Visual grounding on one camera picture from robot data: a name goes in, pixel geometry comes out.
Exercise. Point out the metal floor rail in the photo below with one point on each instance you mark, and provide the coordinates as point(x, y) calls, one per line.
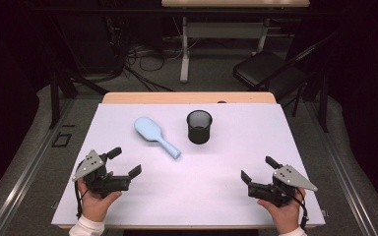
point(341, 170)
point(29, 167)

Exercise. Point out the light blue hairbrush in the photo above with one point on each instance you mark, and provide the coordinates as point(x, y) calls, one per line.
point(149, 129)

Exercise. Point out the white table cover sheet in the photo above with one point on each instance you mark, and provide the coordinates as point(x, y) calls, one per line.
point(190, 183)

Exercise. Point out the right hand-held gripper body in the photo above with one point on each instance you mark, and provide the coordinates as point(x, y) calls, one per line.
point(269, 191)

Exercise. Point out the black metal stand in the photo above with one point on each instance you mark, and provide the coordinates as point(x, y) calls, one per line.
point(323, 105)
point(54, 98)

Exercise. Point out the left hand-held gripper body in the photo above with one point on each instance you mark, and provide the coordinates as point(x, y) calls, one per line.
point(110, 183)

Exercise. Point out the black mesh cup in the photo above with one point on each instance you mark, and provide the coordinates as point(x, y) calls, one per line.
point(199, 131)

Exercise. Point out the person's left hand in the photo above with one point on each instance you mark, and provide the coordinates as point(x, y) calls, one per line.
point(93, 206)

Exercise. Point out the black folding chair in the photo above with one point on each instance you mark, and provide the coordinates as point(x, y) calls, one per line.
point(265, 70)

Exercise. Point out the person's right hand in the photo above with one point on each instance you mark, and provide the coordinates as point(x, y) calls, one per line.
point(287, 216)

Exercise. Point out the white-legged wooden desk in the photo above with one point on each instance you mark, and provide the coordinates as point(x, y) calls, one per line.
point(223, 30)

